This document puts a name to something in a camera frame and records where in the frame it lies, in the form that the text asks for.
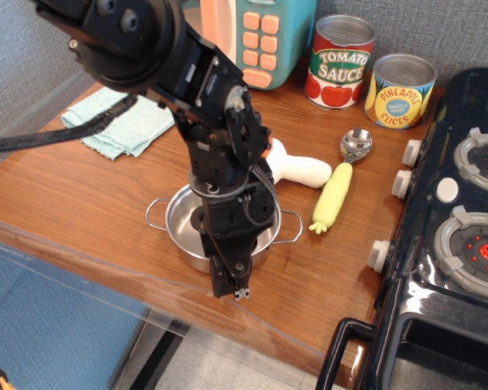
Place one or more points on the tomato sauce can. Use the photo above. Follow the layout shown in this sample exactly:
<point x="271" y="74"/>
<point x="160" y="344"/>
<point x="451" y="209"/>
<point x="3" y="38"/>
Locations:
<point x="342" y="48"/>

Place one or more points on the light blue folded towel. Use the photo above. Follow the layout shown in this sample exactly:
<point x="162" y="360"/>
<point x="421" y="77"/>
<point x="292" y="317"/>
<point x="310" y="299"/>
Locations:
<point x="129" y="134"/>

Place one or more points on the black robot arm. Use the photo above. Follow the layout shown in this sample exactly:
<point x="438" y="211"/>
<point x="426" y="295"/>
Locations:
<point x="147" y="48"/>

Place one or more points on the spoon with green handle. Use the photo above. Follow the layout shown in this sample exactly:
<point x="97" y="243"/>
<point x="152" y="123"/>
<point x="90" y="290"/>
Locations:
<point x="354" y="146"/>

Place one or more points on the black toy stove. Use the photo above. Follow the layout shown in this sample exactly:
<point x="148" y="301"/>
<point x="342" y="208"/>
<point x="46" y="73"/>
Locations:
<point x="431" y="327"/>

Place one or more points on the stainless steel pot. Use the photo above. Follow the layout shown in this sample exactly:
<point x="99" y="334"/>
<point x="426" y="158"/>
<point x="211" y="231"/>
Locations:
<point x="188" y="240"/>

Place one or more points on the plush brown white mushroom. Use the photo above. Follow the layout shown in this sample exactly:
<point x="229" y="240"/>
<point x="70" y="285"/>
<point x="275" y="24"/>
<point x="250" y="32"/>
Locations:
<point x="307" y="171"/>

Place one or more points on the pineapple slices can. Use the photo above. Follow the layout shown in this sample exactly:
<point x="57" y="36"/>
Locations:
<point x="399" y="90"/>

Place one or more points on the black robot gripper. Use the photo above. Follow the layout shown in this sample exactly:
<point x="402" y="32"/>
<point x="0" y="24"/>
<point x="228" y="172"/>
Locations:
<point x="229" y="230"/>

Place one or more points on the teal toy microwave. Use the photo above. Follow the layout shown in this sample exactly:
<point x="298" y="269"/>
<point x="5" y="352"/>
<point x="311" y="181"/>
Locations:
<point x="265" y="39"/>

